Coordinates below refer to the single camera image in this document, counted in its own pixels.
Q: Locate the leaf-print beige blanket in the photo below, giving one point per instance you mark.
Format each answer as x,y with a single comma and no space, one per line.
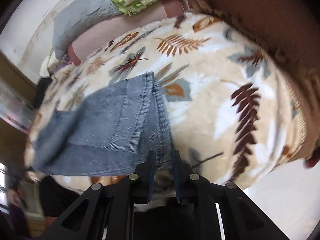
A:
234,114

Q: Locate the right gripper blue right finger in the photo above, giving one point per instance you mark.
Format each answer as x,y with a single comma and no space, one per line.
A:
220,212

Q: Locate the brown sofa backrest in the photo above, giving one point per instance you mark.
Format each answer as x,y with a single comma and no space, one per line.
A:
284,28

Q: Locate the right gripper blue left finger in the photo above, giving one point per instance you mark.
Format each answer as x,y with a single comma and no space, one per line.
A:
106,212

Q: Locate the grey acid-wash denim shorts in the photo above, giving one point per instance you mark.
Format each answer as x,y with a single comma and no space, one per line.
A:
109,133

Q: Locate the pink sofa armrest bolster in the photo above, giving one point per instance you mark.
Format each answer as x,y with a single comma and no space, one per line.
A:
113,27

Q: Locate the black cloth on sofa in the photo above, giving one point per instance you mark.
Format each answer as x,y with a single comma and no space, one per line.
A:
41,88

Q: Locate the grey quilted pillow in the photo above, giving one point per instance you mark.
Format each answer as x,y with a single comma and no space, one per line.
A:
76,18

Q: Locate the white floral pillow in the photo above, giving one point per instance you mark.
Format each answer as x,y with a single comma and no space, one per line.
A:
49,64

